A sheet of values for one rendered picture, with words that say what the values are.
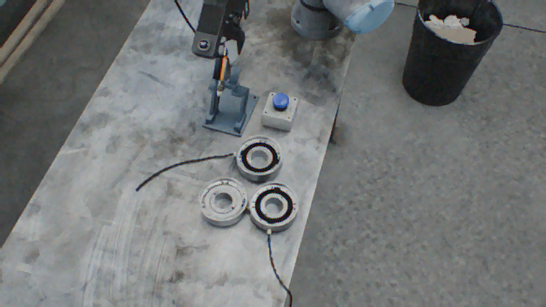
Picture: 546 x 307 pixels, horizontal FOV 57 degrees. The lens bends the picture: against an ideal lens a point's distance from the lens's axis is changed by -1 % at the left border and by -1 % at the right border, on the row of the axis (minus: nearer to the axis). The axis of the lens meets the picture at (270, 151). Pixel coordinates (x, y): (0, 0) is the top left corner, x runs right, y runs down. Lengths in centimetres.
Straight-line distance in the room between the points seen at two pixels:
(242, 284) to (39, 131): 155
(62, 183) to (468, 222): 150
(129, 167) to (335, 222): 101
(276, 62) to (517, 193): 127
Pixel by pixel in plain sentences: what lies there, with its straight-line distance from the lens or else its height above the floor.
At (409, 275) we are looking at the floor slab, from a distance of 196.
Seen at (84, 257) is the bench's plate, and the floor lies 80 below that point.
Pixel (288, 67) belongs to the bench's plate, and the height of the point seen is 80.
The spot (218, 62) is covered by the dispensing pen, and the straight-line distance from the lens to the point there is 107.
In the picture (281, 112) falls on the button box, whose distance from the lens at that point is 119.
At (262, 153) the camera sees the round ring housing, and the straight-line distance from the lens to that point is 116.
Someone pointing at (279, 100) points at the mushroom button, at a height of 87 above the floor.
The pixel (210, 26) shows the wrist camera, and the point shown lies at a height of 114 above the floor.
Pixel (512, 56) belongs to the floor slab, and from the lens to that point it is 273.
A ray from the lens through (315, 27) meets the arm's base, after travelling 139.
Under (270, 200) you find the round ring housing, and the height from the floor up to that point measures 82.
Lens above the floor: 180
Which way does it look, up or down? 57 degrees down
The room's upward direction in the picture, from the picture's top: straight up
